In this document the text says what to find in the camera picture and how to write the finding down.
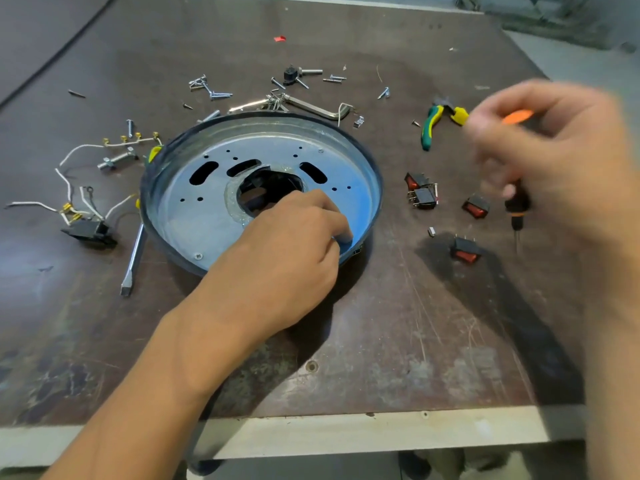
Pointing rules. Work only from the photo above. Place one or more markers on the person's left hand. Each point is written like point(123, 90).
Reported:
point(270, 274)

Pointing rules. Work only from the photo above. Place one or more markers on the green yellow pliers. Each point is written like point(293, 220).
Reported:
point(430, 127)

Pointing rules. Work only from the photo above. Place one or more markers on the person's right fingers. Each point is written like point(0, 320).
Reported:
point(495, 139)

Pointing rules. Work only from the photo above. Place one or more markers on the person's left forearm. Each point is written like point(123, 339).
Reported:
point(150, 394)

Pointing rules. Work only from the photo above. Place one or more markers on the black knob with metal shaft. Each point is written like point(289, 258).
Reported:
point(291, 74)

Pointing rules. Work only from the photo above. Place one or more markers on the dark nail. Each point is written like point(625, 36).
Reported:
point(76, 93)

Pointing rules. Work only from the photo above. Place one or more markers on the black switch block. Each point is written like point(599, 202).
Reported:
point(90, 231)

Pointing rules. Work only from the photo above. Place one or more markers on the cluster of silver screws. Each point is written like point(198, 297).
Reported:
point(210, 89)

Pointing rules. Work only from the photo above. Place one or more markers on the person's right forearm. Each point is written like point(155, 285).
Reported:
point(615, 394)

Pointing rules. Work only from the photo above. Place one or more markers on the flat metal strip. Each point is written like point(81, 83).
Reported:
point(250, 104)

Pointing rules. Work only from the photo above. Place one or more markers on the orange black screwdriver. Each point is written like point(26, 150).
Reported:
point(517, 202)

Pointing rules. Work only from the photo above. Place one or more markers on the round metal appliance base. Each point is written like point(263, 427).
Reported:
point(200, 214)

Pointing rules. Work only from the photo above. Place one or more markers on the person's right hand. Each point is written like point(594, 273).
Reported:
point(575, 169)

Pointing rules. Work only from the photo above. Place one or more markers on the silver bolt with nut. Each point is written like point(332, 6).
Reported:
point(116, 158)

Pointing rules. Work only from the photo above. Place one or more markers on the silver hex key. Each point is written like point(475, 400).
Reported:
point(312, 108)

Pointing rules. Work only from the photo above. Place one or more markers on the person's left fingers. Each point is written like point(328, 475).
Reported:
point(325, 214)

